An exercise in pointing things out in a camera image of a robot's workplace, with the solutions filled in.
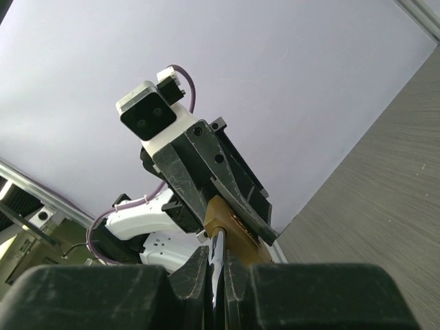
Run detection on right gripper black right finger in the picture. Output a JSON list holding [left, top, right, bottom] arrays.
[[224, 251, 251, 329]]

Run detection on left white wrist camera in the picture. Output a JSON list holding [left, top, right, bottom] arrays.
[[115, 65, 197, 157]]

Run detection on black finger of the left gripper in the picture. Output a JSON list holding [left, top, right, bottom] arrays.
[[185, 120, 278, 245], [153, 142, 210, 230]]

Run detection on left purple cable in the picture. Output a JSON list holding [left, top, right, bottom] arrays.
[[85, 64, 199, 266]]

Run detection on large brass padlock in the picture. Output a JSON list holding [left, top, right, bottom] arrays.
[[204, 195, 274, 267]]

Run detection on large padlock silver key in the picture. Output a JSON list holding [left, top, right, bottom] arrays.
[[209, 228, 226, 310]]

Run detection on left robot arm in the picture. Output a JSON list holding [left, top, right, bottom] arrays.
[[88, 118, 278, 272]]

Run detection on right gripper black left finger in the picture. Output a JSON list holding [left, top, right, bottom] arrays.
[[170, 245, 209, 329]]

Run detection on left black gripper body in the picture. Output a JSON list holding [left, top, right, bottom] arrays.
[[140, 118, 274, 234]]

